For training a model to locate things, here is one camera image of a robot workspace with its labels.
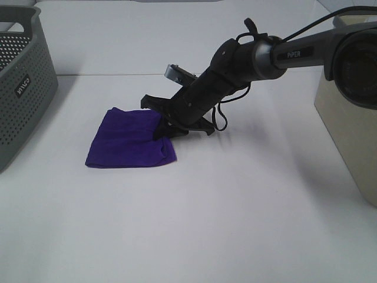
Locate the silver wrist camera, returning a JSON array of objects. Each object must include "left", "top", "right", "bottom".
[{"left": 164, "top": 64, "right": 197, "bottom": 87}]

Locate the beige basket grey rim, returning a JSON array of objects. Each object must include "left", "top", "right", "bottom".
[{"left": 314, "top": 28, "right": 376, "bottom": 206}]

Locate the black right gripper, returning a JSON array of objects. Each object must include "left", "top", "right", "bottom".
[{"left": 141, "top": 69, "right": 230, "bottom": 140}]

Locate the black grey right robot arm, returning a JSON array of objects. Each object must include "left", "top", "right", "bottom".
[{"left": 141, "top": 22, "right": 376, "bottom": 139}]

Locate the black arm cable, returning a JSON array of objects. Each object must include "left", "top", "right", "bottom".
[{"left": 214, "top": 5, "right": 377, "bottom": 132}]

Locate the grey perforated plastic basket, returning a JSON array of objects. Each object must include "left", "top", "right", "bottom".
[{"left": 1, "top": 5, "right": 58, "bottom": 170}]

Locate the purple towel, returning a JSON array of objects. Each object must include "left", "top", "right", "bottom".
[{"left": 85, "top": 107, "right": 177, "bottom": 169}]

